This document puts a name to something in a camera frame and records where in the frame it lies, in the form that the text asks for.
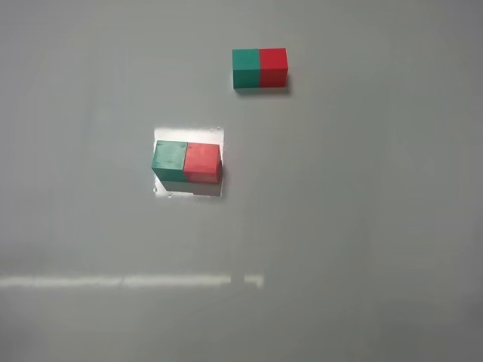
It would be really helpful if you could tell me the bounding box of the green template cube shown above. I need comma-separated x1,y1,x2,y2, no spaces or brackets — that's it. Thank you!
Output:
232,49,260,89

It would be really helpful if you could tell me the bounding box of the red template cube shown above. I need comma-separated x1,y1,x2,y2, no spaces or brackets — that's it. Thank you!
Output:
259,48,288,87

